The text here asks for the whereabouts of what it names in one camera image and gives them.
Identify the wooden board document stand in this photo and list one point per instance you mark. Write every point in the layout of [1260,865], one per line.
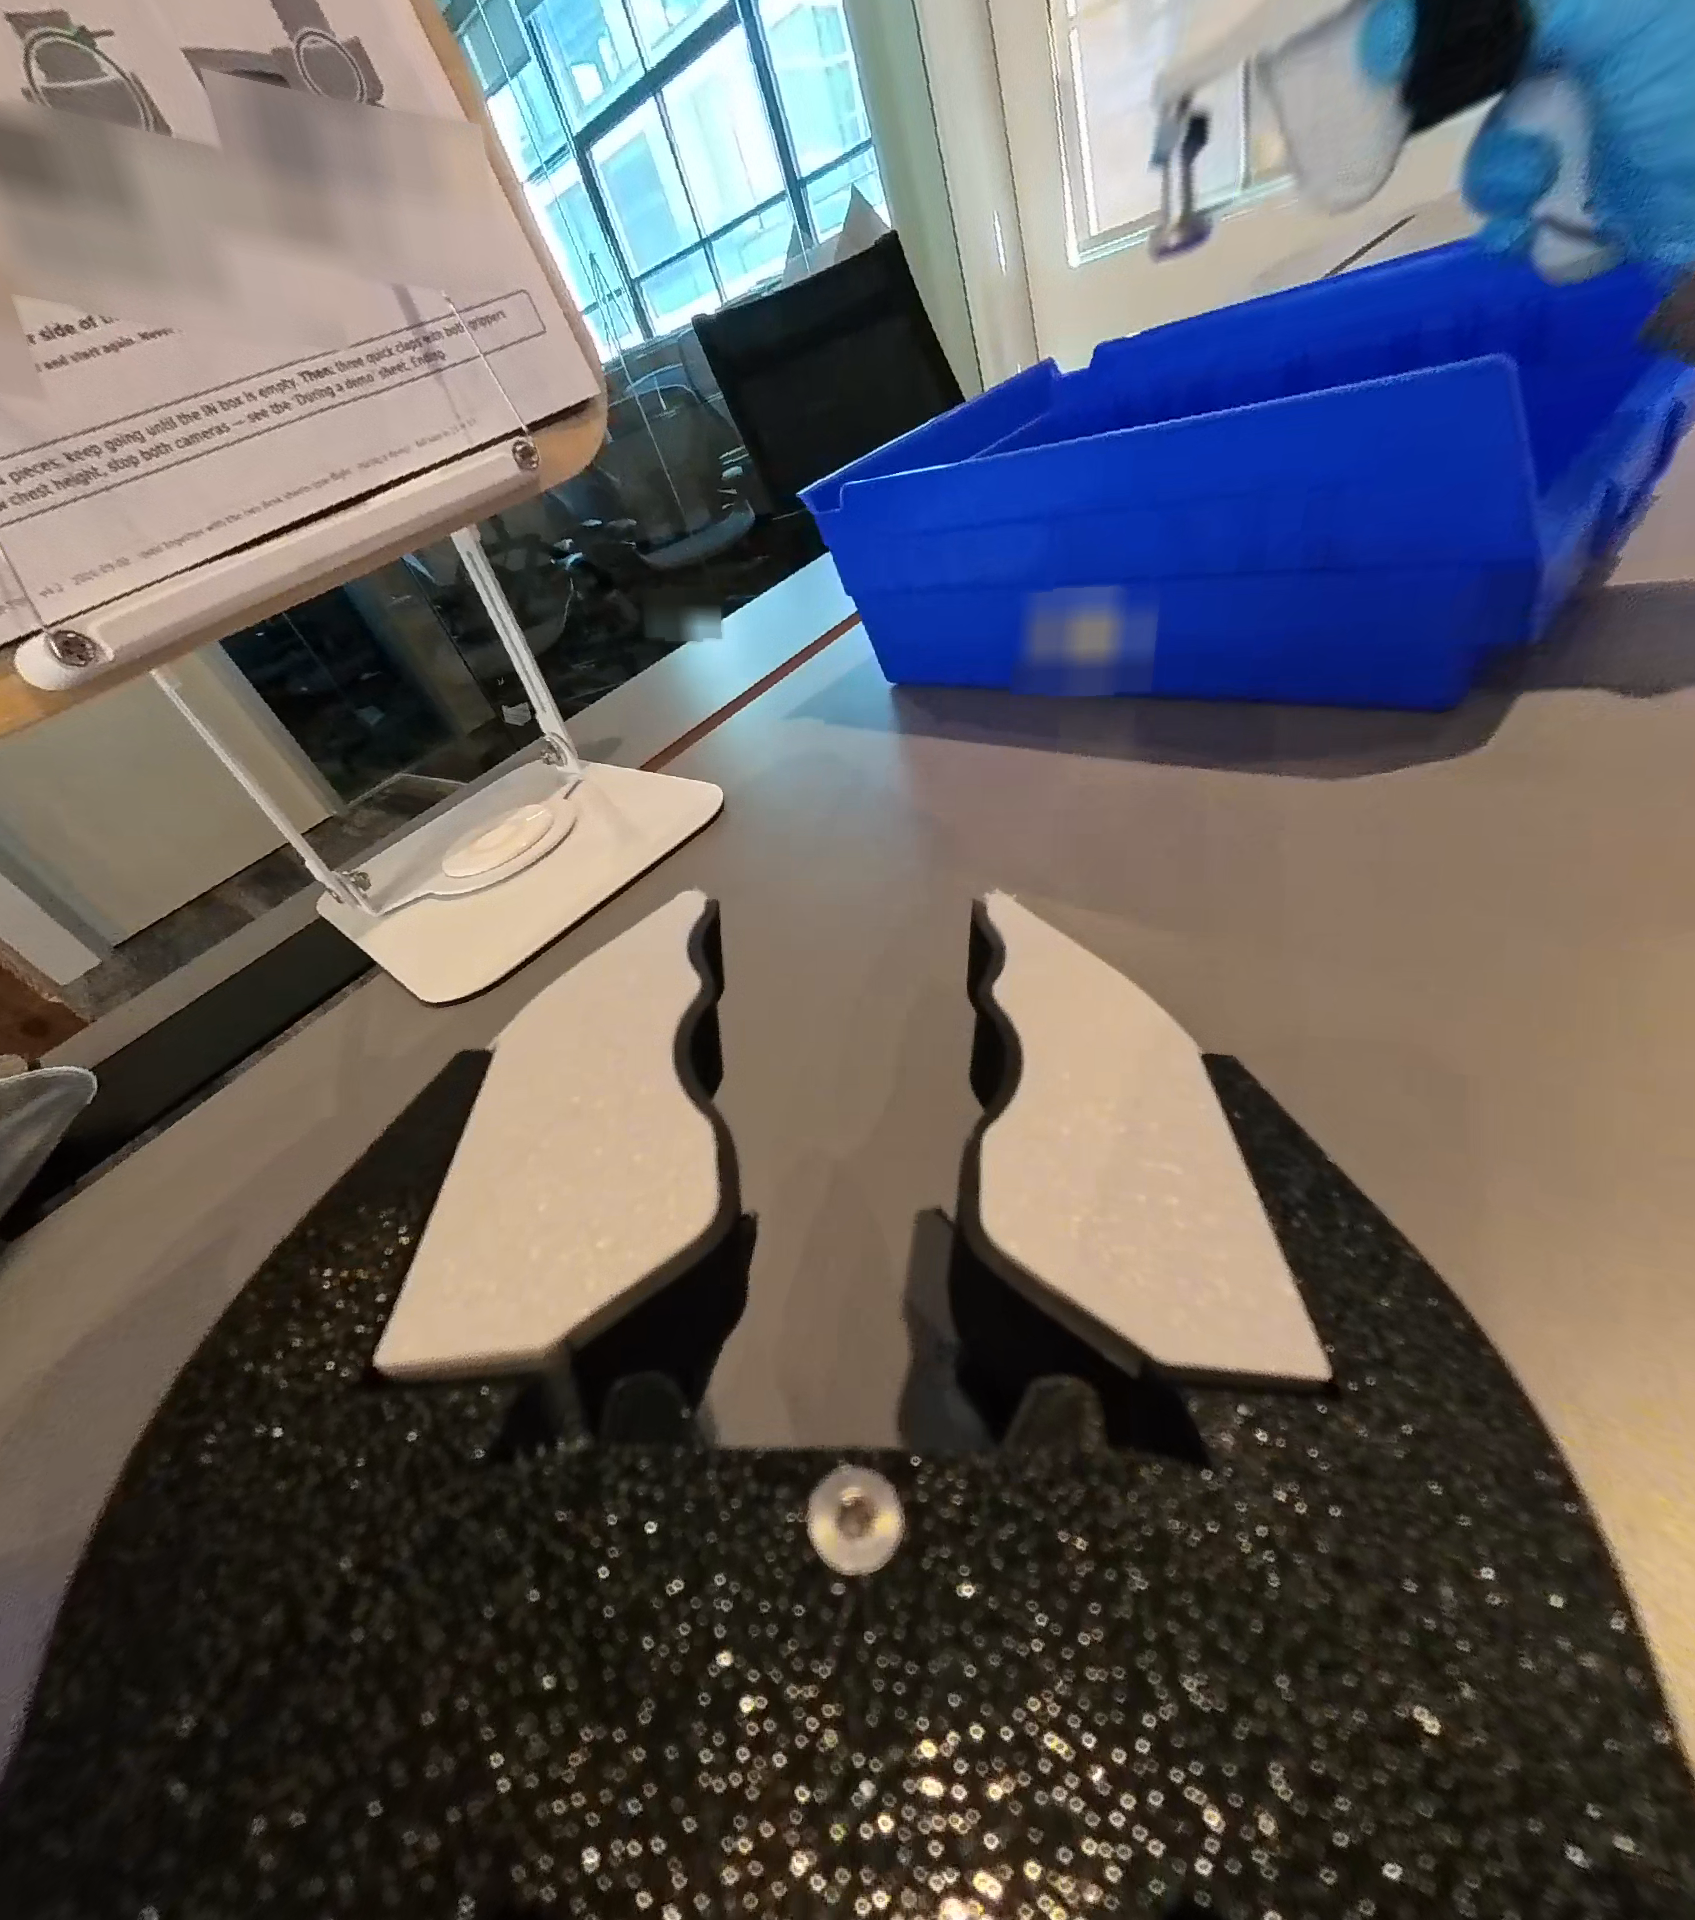
[562,840]

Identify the blue plastic bin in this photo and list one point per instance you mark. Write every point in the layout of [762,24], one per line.
[1238,525]

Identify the person's right hand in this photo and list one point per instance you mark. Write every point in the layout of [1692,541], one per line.
[1658,121]

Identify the black office chair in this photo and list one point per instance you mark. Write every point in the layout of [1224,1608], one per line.
[818,391]

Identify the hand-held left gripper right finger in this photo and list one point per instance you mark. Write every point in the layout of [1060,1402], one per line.
[1132,1184]

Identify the printed instruction sheet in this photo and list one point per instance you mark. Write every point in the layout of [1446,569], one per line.
[263,374]

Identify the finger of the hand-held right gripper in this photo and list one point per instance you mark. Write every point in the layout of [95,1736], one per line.
[1328,121]

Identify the grey office chair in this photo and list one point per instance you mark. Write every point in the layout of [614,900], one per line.
[622,532]

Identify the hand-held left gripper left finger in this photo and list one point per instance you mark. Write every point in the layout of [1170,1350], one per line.
[562,1184]

